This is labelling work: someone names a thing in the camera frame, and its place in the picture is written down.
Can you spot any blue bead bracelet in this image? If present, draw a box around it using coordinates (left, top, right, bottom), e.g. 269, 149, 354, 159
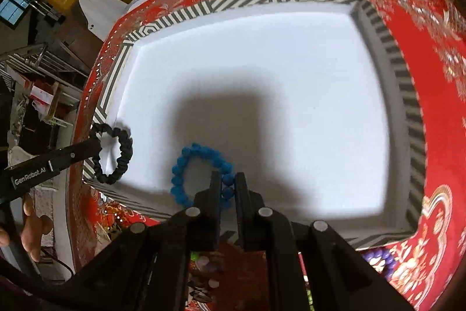
170, 142, 235, 208

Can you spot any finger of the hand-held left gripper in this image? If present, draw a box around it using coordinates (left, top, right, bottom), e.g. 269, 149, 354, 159
48, 138, 103, 172

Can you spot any pile of mixed bracelets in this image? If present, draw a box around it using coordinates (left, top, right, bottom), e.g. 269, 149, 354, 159
188, 250, 221, 301

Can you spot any purple bead bracelet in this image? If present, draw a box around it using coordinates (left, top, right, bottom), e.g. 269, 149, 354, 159
364, 247, 398, 281

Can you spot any window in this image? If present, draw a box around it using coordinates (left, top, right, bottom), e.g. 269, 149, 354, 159
0, 0, 30, 25

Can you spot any striped cardboard tray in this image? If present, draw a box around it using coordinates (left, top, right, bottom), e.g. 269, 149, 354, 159
82, 0, 428, 250

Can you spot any white chair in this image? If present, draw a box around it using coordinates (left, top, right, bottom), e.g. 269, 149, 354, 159
79, 0, 129, 42

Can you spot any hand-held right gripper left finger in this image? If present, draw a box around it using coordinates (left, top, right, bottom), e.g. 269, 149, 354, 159
38, 171, 223, 311

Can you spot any red floral tablecloth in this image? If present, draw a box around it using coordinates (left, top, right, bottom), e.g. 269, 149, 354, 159
73, 0, 466, 311

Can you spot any metal wire rack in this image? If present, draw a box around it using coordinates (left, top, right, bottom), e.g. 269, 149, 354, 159
0, 42, 85, 131

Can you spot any black scrunchie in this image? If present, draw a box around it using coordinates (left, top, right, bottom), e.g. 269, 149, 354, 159
91, 123, 134, 185

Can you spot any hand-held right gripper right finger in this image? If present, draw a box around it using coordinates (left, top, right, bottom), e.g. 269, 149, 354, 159
235, 173, 416, 311

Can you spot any person's left hand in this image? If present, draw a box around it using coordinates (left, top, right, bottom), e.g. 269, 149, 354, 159
21, 194, 54, 261

